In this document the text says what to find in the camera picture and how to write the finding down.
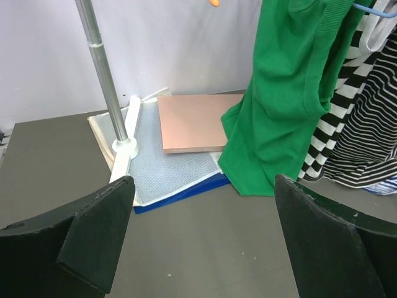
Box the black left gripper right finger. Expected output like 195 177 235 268
274 174 396 297

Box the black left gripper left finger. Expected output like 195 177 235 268
1 176 135 297

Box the green tank top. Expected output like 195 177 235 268
218 1 363 196

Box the light blue wire hanger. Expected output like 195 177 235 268
352 3 397 19

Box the blue white striped tank top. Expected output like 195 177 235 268
364 175 396 196

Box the thin black white striped top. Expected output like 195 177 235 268
323 32 396 188

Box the wide black white striped top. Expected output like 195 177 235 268
298 13 396 181

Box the orange plastic hanger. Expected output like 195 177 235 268
210 0 220 7

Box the blue white folder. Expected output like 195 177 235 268
88 88 229 214

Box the white rack base foot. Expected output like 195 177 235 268
109 96 141 183

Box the pink brown notebook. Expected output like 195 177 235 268
158 94 243 153

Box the grey rack pole left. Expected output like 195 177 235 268
75 0 128 142

